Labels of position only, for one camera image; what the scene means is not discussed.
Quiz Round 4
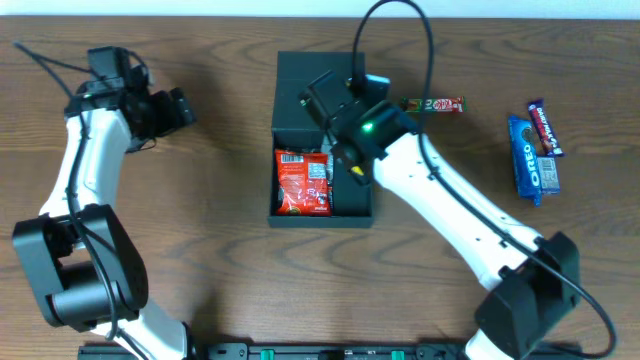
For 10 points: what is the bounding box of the Cadbury Dairy Milk bar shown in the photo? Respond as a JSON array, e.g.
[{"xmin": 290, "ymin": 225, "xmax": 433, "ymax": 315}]
[{"xmin": 527, "ymin": 98, "xmax": 564, "ymax": 157}]

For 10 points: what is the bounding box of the yellow sunflower seed packet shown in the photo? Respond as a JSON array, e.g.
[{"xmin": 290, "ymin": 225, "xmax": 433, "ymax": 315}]
[{"xmin": 351, "ymin": 166, "xmax": 364, "ymax": 176}]

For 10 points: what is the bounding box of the black rectangular box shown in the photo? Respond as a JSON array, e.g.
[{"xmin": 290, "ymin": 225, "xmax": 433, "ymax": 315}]
[{"xmin": 267, "ymin": 51, "xmax": 374, "ymax": 228}]

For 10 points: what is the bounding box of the red snack packet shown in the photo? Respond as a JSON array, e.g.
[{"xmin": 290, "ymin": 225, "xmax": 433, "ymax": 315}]
[{"xmin": 273, "ymin": 148, "xmax": 334, "ymax": 217}]

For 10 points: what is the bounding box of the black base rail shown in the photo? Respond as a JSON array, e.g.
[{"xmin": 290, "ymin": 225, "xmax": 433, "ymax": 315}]
[{"xmin": 77, "ymin": 343, "xmax": 581, "ymax": 360}]

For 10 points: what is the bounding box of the blue Oreo packet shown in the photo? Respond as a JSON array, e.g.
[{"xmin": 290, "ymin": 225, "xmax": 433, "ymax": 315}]
[{"xmin": 507, "ymin": 115, "xmax": 560, "ymax": 207}]

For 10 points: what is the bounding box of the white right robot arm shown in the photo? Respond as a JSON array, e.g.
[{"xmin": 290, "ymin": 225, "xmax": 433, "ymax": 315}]
[{"xmin": 298, "ymin": 71, "xmax": 580, "ymax": 359}]

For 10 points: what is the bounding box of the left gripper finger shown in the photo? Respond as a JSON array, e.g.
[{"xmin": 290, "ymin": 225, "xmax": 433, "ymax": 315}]
[
  {"xmin": 169, "ymin": 87, "xmax": 197, "ymax": 126},
  {"xmin": 151, "ymin": 89, "xmax": 181, "ymax": 137}
]

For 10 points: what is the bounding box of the green red KitKat bar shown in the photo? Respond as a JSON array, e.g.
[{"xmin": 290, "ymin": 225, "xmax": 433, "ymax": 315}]
[{"xmin": 400, "ymin": 96, "xmax": 466, "ymax": 113}]

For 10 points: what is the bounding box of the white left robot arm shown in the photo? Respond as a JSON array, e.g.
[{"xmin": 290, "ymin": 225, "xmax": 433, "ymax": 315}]
[{"xmin": 12, "ymin": 83, "xmax": 196, "ymax": 359}]

